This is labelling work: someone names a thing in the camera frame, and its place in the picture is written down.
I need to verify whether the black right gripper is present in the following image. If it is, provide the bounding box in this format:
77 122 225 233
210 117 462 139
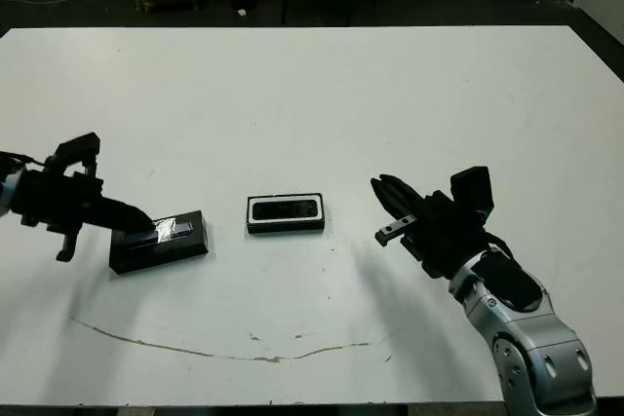
370 173 489 281

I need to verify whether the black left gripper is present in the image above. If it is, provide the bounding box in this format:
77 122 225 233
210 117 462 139
9 167 158 262

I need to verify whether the black printed box lid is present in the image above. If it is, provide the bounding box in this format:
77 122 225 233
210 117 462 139
108 209 212 277

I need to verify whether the black phone-like camera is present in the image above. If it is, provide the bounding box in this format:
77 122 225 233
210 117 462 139
250 198 321 222

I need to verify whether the black box base white insert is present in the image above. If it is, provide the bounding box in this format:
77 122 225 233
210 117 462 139
244 191 328 237

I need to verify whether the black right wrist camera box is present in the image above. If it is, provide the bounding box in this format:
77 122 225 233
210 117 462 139
448 165 493 229

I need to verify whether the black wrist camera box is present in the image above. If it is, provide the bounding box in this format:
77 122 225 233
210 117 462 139
43 132 102 179
448 165 493 229

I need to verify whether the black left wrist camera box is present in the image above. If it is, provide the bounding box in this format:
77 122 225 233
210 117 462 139
43 132 102 179

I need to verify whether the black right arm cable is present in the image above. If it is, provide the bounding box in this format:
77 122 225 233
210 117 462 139
482 232 519 262

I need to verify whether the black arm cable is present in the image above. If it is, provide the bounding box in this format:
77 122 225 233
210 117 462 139
0 151 51 168
482 232 519 262

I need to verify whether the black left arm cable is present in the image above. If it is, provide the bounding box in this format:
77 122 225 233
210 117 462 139
0 151 51 168

